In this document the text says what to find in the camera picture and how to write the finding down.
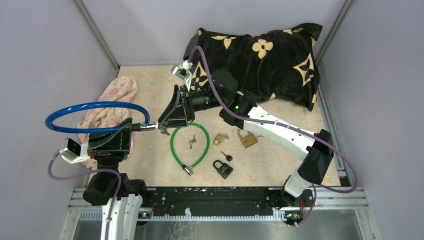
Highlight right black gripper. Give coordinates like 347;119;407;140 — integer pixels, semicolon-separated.
158;85;226;131

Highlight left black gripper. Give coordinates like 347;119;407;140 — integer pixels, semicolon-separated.
87;118;133;180

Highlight green cable lock keys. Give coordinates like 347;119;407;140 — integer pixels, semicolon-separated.
189;135;197;150

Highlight small brass padlock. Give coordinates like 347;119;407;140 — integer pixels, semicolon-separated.
213;133;227;146

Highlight blue cable lock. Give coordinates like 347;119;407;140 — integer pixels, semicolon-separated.
44;101;151;135

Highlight green cable lock loop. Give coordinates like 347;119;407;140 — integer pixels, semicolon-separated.
169;123;211;177

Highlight large brass padlock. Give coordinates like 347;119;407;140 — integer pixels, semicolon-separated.
237;129;259;149

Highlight black Kaijing padlock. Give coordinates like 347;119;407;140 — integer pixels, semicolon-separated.
213;160;234;180

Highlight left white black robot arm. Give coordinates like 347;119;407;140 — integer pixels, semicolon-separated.
83;118;150;240

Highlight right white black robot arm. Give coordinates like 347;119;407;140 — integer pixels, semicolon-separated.
158;65;334;206

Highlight black head key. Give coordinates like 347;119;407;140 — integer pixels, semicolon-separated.
221;152;234;162

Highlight pink floral white cloth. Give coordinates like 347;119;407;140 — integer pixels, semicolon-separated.
77;76;139;169

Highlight black pillow with beige flowers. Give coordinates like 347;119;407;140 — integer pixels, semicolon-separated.
183;23;323;111

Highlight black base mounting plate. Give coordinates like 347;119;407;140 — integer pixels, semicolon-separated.
141;187;314;220

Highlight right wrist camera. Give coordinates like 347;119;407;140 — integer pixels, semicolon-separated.
171;60;193;90

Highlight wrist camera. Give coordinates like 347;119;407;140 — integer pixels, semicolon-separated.
59;138;90;164
171;60;193;90

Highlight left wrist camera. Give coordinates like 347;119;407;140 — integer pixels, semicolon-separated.
59;138;90;164

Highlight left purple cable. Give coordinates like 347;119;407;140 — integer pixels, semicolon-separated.
47;150;123;240

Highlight purple cable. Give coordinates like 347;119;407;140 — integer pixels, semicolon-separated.
47;150;123;240
188;45;360;228

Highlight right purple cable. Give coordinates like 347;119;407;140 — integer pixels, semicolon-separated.
188;45;360;228

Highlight aluminium frame rail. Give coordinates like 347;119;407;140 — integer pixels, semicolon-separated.
67;187;370;220

